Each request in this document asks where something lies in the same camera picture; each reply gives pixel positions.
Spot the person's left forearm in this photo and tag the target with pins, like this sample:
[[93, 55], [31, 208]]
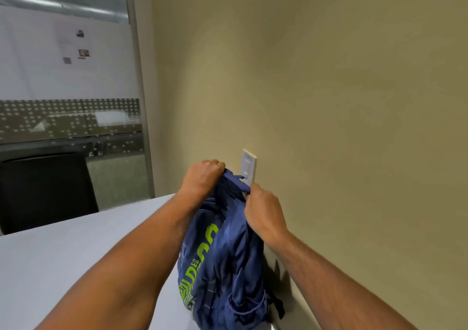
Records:
[[124, 267]]

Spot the white wall outlet plate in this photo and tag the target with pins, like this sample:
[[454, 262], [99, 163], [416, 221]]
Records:
[[248, 167]]

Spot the person's right forearm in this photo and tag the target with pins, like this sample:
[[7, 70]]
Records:
[[329, 289]]

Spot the person's right fingers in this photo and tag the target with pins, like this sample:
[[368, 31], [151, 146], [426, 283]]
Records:
[[253, 191]]

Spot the person's left fingers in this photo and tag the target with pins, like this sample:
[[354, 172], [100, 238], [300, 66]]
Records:
[[214, 165]]

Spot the black office chair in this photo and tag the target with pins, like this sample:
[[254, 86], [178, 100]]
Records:
[[44, 191]]

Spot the person's left hand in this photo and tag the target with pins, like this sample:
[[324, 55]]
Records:
[[200, 180]]

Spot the frosted glass partition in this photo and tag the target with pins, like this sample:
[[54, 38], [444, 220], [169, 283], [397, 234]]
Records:
[[69, 84]]

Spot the blue backpack with green print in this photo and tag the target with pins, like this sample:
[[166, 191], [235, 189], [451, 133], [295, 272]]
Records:
[[223, 264]]

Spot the person's right hand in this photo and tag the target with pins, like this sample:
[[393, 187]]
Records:
[[264, 212]]

